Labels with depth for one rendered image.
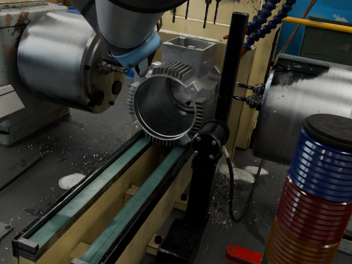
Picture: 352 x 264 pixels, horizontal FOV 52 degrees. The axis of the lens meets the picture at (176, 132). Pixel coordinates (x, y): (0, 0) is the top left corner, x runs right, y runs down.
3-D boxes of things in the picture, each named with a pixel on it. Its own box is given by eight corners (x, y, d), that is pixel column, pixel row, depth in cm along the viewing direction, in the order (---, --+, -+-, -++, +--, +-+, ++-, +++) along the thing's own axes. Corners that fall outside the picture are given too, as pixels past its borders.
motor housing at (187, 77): (156, 110, 106) (163, 46, 98) (218, 126, 101) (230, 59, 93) (123, 135, 89) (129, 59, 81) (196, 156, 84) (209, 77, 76)
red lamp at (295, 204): (278, 196, 37) (289, 157, 35) (340, 214, 35) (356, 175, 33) (272, 232, 31) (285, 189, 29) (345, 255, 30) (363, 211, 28)
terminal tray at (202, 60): (176, 62, 99) (179, 35, 96) (212, 70, 96) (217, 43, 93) (158, 72, 88) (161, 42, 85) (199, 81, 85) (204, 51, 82)
